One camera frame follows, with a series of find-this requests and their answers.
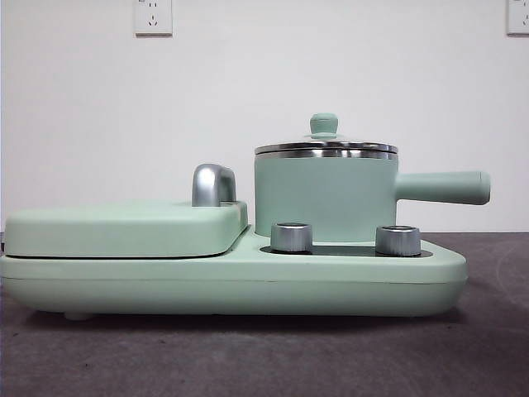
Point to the silver control knob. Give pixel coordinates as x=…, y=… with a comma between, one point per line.
x=289, y=237
x=396, y=240

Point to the green griddle cover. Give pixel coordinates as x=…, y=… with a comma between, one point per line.
x=124, y=231

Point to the green breakfast machine base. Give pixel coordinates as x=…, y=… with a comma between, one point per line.
x=124, y=285

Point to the white wall socket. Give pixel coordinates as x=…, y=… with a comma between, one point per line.
x=518, y=16
x=153, y=18

